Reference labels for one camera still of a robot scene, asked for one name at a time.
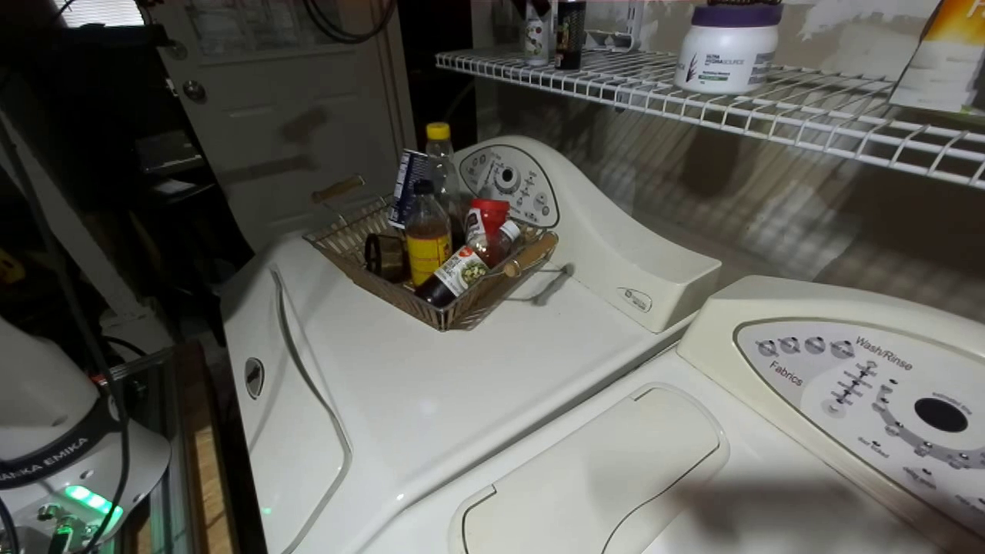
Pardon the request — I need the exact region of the small bottle with white cap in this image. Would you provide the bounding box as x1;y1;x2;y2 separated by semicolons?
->
484;216;526;270

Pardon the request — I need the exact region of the clear bottle with yellow cap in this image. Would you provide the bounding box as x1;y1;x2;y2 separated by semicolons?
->
423;121;470;225

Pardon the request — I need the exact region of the white jar with purple lid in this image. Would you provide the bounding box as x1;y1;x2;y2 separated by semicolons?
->
673;0;784;94

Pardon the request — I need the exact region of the white wire shelf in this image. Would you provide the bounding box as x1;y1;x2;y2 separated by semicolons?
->
434;44;985;193

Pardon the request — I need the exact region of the red-topped container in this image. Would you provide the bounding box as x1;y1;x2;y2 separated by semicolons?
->
462;193;515;255

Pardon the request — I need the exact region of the clear glass container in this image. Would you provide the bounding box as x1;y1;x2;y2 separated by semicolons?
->
584;0;653;54

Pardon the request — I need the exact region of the white top-load washer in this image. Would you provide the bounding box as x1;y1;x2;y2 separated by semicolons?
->
220;131;726;554

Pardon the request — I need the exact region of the yellow oil bottle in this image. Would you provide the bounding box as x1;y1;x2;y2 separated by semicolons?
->
401;177;455;291

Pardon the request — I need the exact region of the white and orange box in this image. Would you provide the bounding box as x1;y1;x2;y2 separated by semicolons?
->
887;0;985;117

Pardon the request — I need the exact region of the dark slim bottle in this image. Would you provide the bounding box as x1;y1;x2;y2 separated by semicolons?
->
553;0;588;75

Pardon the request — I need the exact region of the navy cylindrical container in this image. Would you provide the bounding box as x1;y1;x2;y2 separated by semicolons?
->
388;143;444;231

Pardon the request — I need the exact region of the wicker basket with wire frame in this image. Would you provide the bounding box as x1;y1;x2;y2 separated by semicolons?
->
305;187;580;331

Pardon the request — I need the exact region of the brown jar with white label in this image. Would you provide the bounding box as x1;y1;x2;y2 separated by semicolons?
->
413;244;497;310

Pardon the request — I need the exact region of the dark glass jar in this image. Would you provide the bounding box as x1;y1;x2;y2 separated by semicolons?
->
364;228;417;290

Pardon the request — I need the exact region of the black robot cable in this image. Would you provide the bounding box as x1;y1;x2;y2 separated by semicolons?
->
298;0;401;47

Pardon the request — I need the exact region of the white cylindrical container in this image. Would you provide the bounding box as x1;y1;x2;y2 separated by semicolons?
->
521;0;553;68

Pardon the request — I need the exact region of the white dryer with dial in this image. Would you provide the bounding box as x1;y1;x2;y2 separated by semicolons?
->
364;270;985;554

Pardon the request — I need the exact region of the white panelled door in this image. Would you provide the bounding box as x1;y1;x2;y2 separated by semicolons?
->
137;0;419;255

